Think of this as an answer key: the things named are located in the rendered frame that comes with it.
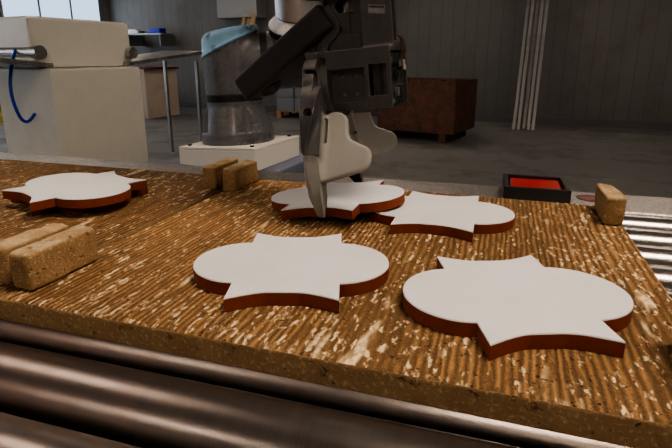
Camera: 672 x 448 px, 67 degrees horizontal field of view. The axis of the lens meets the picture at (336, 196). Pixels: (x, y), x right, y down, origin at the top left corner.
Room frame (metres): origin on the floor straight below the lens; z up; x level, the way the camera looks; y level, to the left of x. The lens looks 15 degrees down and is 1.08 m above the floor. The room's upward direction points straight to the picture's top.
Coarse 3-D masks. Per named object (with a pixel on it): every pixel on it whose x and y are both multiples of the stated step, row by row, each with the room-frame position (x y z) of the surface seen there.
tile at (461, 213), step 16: (416, 192) 0.52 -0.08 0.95; (400, 208) 0.46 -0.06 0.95; (416, 208) 0.46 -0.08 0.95; (432, 208) 0.46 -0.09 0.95; (448, 208) 0.46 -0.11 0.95; (464, 208) 0.46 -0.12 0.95; (480, 208) 0.46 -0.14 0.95; (496, 208) 0.46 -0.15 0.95; (400, 224) 0.42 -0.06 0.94; (416, 224) 0.42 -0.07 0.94; (432, 224) 0.42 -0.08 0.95; (448, 224) 0.41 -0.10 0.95; (464, 224) 0.41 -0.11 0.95; (480, 224) 0.42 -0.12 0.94; (496, 224) 0.42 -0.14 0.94; (512, 224) 0.43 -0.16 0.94
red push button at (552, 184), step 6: (510, 180) 0.65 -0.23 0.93; (516, 180) 0.64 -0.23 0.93; (522, 180) 0.64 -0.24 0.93; (528, 180) 0.64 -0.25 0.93; (534, 180) 0.64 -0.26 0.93; (540, 180) 0.64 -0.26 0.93; (546, 180) 0.64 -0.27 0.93; (552, 180) 0.64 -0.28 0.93; (522, 186) 0.61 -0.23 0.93; (528, 186) 0.61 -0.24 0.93; (534, 186) 0.61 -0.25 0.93; (540, 186) 0.61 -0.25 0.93; (546, 186) 0.61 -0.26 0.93; (552, 186) 0.61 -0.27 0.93; (558, 186) 0.61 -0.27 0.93
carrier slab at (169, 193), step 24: (0, 168) 0.69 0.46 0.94; (24, 168) 0.69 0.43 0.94; (48, 168) 0.69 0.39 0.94; (72, 168) 0.69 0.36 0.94; (96, 168) 0.69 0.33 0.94; (120, 168) 0.69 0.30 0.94; (0, 192) 0.56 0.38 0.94; (168, 192) 0.56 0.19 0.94; (192, 192) 0.56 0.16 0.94; (216, 192) 0.57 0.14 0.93; (0, 216) 0.47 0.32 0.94; (24, 216) 0.47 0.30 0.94; (48, 216) 0.47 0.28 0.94; (72, 216) 0.47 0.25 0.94; (96, 216) 0.47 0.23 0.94; (120, 216) 0.47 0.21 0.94; (144, 216) 0.47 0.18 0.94; (168, 216) 0.48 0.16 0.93; (0, 240) 0.40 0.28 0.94; (96, 240) 0.40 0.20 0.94; (0, 288) 0.31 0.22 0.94
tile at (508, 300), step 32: (416, 288) 0.29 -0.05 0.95; (448, 288) 0.29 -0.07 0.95; (480, 288) 0.29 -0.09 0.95; (512, 288) 0.29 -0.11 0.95; (544, 288) 0.29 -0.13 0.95; (576, 288) 0.29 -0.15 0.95; (608, 288) 0.29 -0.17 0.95; (416, 320) 0.27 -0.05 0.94; (448, 320) 0.25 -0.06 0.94; (480, 320) 0.25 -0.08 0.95; (512, 320) 0.25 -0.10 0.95; (544, 320) 0.25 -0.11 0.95; (576, 320) 0.25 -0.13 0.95; (608, 320) 0.25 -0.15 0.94; (512, 352) 0.23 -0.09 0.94; (608, 352) 0.23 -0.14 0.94
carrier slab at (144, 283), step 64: (256, 192) 0.56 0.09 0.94; (128, 256) 0.37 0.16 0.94; (192, 256) 0.37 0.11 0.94; (448, 256) 0.37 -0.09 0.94; (512, 256) 0.37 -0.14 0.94; (576, 256) 0.37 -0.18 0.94; (640, 256) 0.37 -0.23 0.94; (64, 320) 0.28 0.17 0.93; (128, 320) 0.27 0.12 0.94; (192, 320) 0.27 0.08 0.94; (256, 320) 0.27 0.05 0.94; (320, 320) 0.27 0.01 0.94; (384, 320) 0.27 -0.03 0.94; (640, 320) 0.27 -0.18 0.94; (384, 384) 0.22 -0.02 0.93; (448, 384) 0.21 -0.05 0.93; (512, 384) 0.21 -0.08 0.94; (576, 384) 0.21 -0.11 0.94; (640, 384) 0.21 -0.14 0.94
